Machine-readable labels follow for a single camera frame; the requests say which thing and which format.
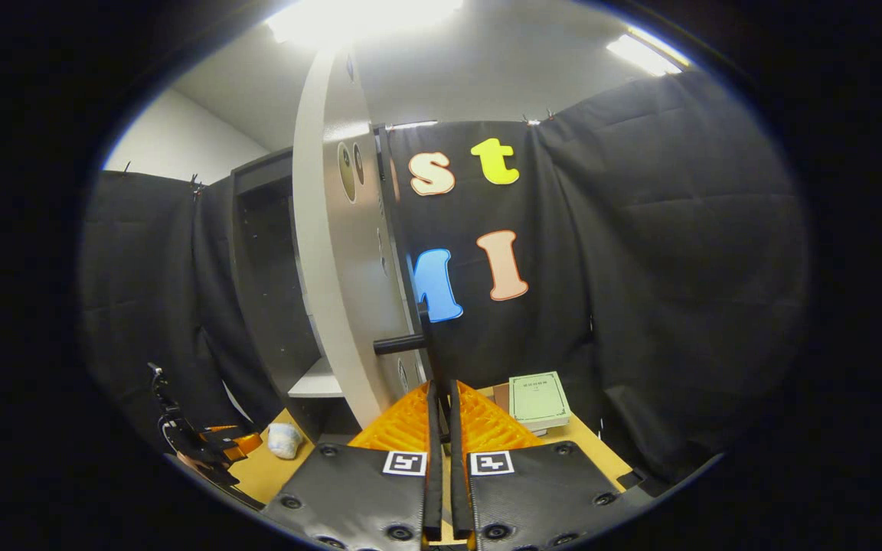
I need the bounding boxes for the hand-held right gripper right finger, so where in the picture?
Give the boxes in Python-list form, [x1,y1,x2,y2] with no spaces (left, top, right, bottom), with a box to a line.
[450,379,652,548]

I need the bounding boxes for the ceiling light panel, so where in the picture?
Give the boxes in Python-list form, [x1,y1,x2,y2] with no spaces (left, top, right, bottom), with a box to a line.
[265,0,465,47]
[606,27,691,77]

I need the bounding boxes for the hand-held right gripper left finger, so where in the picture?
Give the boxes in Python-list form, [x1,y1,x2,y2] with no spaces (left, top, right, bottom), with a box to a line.
[261,380,443,548]

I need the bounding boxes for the black cabinet door handle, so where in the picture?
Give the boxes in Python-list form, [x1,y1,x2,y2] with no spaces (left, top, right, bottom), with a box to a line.
[374,301,434,383]

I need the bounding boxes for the cream cabinet door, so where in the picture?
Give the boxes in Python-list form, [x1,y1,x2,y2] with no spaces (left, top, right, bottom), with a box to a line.
[292,46,434,429]

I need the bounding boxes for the white cabinet shelf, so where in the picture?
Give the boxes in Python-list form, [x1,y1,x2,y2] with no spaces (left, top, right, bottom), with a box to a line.
[288,357,346,399]

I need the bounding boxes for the white plush toy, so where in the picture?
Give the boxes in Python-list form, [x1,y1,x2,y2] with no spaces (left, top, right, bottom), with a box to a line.
[267,422,304,460]

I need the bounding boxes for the black backdrop cloth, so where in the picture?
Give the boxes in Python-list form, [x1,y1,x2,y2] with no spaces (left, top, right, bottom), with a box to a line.
[77,69,809,491]

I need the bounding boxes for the dark grey cabinet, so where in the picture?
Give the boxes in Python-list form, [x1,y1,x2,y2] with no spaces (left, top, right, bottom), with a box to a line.
[228,147,361,445]

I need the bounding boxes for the pale green book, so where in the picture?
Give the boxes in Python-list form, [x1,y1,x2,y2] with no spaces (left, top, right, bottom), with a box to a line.
[508,371,572,431]

